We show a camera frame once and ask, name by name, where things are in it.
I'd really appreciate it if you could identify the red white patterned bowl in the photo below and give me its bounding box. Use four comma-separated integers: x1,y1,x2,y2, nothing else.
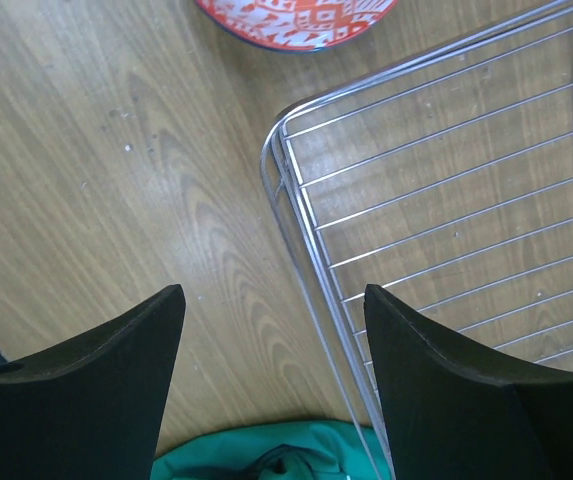
196,0,397,52

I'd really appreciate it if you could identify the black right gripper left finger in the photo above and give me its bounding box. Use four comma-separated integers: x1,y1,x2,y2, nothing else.
0,285,186,479

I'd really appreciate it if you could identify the green cloth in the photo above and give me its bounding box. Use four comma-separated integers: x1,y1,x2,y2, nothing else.
150,420,391,479

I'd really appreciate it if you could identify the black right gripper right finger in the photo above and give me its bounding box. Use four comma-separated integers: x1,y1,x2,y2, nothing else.
364,284,573,479

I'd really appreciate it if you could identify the metal wire dish rack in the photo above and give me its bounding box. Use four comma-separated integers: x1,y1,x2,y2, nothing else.
261,1,573,479

